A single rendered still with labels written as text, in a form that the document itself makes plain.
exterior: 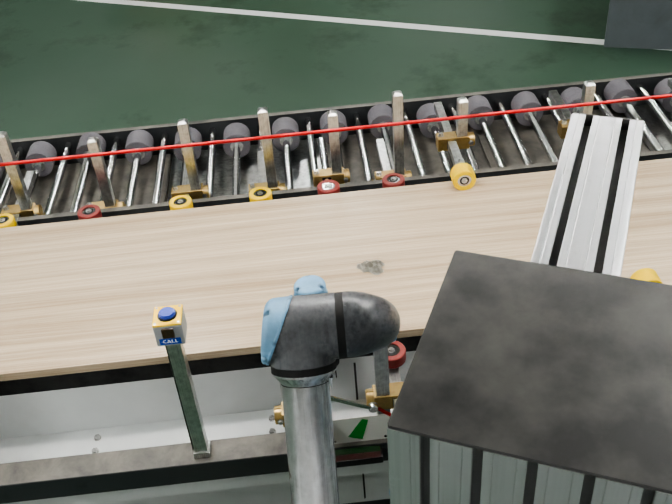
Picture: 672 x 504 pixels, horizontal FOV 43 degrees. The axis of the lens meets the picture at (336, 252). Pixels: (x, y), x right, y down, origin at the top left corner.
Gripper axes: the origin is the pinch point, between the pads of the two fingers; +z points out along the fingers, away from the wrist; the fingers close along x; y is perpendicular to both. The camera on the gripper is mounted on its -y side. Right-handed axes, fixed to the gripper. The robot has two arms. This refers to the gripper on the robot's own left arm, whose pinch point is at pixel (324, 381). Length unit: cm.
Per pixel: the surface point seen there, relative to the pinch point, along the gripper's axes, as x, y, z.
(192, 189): -42, -112, 13
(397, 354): 20.3, -14.6, 9.0
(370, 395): 11.5, -4.3, 12.5
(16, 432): -95, -24, 33
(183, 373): -35.1, -3.6, -5.2
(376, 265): 19, -52, 8
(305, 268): -3, -56, 10
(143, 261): -55, -68, 9
